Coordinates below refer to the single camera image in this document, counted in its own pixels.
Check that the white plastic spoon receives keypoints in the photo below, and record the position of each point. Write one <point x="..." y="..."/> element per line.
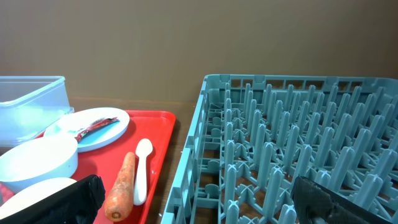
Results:
<point x="143" y="150"/>

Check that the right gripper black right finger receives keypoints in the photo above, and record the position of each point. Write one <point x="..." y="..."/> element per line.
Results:
<point x="314" y="203"/>

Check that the grey-green dishwasher rack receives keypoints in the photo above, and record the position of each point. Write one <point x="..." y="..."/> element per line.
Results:
<point x="251" y="136"/>

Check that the light green bowl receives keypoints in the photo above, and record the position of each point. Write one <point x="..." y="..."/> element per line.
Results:
<point x="34" y="194"/>

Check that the orange carrot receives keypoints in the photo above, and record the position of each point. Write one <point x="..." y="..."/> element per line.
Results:
<point x="120" y="200"/>

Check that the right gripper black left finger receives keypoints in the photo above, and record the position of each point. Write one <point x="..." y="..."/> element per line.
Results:
<point x="77" y="203"/>

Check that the light blue bowl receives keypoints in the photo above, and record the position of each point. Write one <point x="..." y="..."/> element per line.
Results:
<point x="37" y="160"/>

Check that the red snack wrapper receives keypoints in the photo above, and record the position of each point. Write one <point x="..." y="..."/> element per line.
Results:
<point x="98" y="124"/>

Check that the red plastic tray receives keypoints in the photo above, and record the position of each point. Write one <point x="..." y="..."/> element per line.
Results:
<point x="157" y="126"/>

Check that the light blue plate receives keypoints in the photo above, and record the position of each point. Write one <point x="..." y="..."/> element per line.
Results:
<point x="68" y="124"/>

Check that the clear plastic bin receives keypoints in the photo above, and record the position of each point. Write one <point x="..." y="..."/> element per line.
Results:
<point x="30" y="104"/>

